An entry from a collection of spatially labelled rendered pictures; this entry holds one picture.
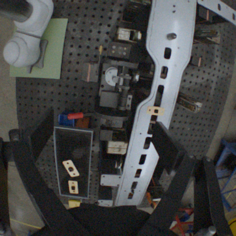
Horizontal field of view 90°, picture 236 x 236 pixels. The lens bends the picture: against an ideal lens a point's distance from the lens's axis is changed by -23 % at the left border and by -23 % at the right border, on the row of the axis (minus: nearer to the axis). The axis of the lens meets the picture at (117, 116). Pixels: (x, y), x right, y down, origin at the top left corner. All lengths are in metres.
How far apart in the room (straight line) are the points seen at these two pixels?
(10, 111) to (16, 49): 1.43
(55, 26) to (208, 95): 1.15
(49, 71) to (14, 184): 2.42
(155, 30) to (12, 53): 0.64
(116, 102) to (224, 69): 0.99
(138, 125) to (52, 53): 0.65
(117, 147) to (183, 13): 0.67
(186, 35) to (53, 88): 0.80
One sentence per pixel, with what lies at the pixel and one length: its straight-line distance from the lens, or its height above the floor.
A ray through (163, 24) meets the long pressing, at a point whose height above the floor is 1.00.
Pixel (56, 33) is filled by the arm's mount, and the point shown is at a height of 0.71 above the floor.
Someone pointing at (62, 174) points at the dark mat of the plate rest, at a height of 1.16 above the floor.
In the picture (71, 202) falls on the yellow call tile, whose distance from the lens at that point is 0.81.
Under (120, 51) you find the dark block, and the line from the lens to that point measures 0.50.
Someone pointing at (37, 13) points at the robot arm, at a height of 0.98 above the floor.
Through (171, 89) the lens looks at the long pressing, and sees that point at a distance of 0.70.
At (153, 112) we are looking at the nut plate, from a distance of 0.69.
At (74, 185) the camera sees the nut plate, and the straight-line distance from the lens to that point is 0.69.
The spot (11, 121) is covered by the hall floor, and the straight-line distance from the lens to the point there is 2.16.
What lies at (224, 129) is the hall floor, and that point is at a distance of 2.64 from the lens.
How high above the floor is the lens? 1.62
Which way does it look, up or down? 68 degrees down
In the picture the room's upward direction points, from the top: 167 degrees clockwise
